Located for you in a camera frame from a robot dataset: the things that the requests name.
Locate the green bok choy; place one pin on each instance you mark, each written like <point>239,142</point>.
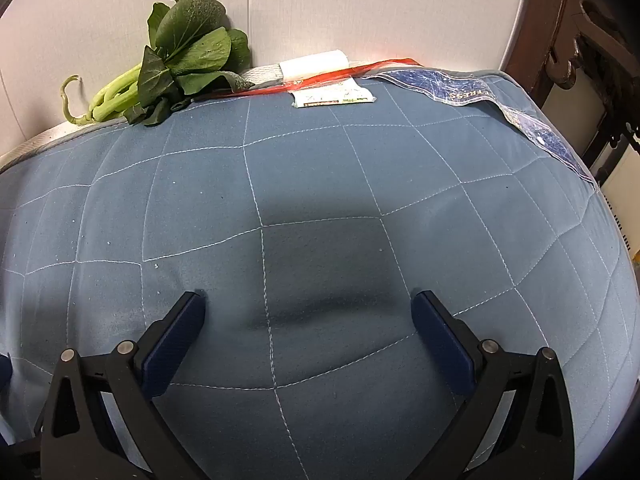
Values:
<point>190,30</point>

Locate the printed paper label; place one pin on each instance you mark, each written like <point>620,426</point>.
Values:
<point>330,95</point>

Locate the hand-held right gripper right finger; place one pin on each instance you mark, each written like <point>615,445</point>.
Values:
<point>445,340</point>

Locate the clear blue plastic label sheet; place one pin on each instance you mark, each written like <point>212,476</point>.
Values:
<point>450,85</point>

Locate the blue quilted mattress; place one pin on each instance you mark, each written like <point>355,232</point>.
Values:
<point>300,160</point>

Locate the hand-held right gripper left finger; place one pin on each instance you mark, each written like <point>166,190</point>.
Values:
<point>172,345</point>

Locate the dark carved wooden furniture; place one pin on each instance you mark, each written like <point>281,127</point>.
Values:
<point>550,20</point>

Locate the red plastic strip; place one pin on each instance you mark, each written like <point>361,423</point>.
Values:
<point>385,65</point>

